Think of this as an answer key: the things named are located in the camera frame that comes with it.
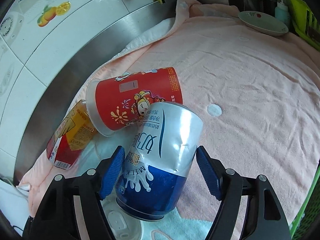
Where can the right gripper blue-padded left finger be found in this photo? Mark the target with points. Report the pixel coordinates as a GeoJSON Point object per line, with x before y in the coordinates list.
{"type": "Point", "coordinates": [56, 217]}

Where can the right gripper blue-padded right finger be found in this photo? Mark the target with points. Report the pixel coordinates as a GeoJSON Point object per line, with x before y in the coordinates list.
{"type": "Point", "coordinates": [264, 217]}

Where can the blue white milk can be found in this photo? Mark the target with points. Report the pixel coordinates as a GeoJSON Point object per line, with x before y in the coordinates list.
{"type": "Point", "coordinates": [159, 160]}

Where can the green perforated trash basket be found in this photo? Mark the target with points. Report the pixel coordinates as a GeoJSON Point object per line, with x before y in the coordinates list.
{"type": "Point", "coordinates": [306, 223]}

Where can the white plastic lid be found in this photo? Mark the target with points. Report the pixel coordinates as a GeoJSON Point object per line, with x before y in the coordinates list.
{"type": "Point", "coordinates": [123, 226]}

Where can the red yellow carton box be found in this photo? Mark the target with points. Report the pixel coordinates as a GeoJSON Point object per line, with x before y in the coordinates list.
{"type": "Point", "coordinates": [71, 137]}

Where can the small ceramic plate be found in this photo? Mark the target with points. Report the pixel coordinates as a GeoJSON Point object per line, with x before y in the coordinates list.
{"type": "Point", "coordinates": [263, 23]}

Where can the lime green dish rack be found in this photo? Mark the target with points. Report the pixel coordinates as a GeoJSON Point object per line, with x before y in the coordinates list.
{"type": "Point", "coordinates": [304, 22]}

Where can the teal small bottle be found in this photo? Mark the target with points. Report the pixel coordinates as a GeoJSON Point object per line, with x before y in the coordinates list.
{"type": "Point", "coordinates": [282, 12]}

